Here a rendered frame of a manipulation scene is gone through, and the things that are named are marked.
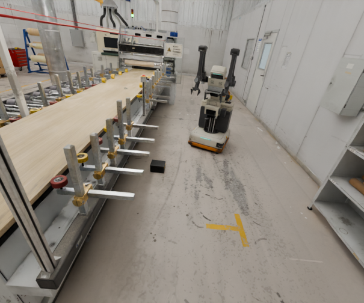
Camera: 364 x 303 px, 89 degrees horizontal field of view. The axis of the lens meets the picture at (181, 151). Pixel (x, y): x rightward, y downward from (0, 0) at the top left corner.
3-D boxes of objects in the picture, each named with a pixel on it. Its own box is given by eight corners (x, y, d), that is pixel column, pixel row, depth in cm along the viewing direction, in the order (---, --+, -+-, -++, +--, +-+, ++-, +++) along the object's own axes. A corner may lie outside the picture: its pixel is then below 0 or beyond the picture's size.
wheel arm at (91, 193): (135, 198, 111) (135, 192, 109) (133, 202, 108) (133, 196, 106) (61, 191, 110) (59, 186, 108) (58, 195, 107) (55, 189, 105)
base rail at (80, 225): (166, 83, 525) (166, 79, 520) (58, 290, 83) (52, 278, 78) (163, 82, 524) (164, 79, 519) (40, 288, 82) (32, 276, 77)
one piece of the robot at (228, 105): (200, 127, 379) (207, 85, 337) (227, 134, 362) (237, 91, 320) (195, 133, 352) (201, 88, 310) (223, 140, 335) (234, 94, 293)
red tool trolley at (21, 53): (31, 68, 843) (25, 48, 802) (20, 71, 778) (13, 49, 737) (20, 68, 837) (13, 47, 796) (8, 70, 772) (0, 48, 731)
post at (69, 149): (89, 213, 113) (74, 143, 89) (86, 217, 110) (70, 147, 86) (83, 213, 113) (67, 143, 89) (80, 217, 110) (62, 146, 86)
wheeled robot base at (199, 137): (199, 131, 393) (200, 121, 381) (228, 139, 373) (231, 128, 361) (186, 145, 339) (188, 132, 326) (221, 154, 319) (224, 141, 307)
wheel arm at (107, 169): (143, 174, 133) (143, 169, 131) (142, 177, 130) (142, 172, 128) (82, 168, 132) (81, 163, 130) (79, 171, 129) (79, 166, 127)
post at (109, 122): (117, 171, 158) (112, 117, 134) (115, 174, 155) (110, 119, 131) (113, 171, 158) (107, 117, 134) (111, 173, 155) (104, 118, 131)
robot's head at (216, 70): (213, 71, 286) (213, 64, 272) (227, 73, 279) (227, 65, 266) (210, 79, 282) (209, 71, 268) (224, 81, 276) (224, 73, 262)
